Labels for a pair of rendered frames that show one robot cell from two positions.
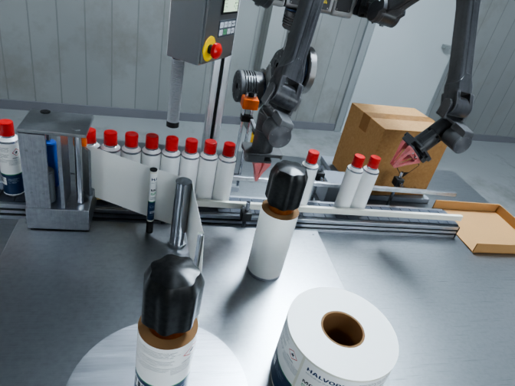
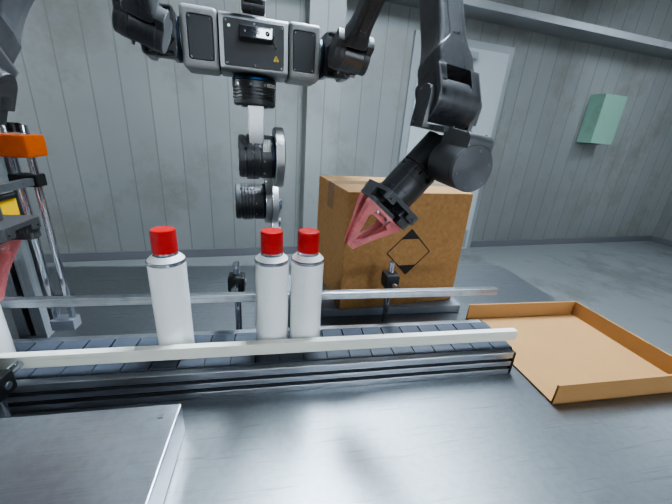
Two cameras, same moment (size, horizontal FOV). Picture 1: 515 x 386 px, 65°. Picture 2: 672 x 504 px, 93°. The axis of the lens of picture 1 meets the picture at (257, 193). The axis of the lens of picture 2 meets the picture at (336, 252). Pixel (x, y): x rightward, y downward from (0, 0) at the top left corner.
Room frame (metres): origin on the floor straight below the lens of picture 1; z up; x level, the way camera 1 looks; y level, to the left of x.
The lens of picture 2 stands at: (0.71, -0.42, 1.22)
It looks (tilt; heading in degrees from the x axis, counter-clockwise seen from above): 20 degrees down; 6
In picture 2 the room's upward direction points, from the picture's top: 4 degrees clockwise
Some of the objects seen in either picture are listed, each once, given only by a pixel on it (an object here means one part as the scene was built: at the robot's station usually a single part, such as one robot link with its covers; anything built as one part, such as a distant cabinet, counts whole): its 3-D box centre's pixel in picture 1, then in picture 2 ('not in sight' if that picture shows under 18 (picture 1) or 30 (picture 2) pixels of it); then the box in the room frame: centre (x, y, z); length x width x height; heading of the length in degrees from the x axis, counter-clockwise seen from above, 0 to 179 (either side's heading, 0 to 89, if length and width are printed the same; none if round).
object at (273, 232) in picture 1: (277, 221); not in sight; (0.78, -0.06, 1.03); 0.09 x 0.09 x 0.30
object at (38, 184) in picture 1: (61, 171); not in sight; (0.81, 0.47, 1.01); 0.14 x 0.13 x 0.26; 107
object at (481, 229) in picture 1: (487, 226); (566, 341); (1.32, -0.85, 0.85); 0.30 x 0.26 x 0.04; 107
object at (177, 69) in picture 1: (175, 90); not in sight; (1.07, 0.28, 1.18); 0.04 x 0.04 x 0.21
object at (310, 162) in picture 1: (305, 181); (170, 294); (1.10, -0.13, 0.98); 0.05 x 0.05 x 0.20
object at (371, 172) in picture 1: (365, 185); (306, 290); (1.16, -0.33, 0.98); 0.05 x 0.05 x 0.20
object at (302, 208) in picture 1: (316, 209); (202, 350); (1.08, -0.19, 0.90); 1.07 x 0.01 x 0.02; 107
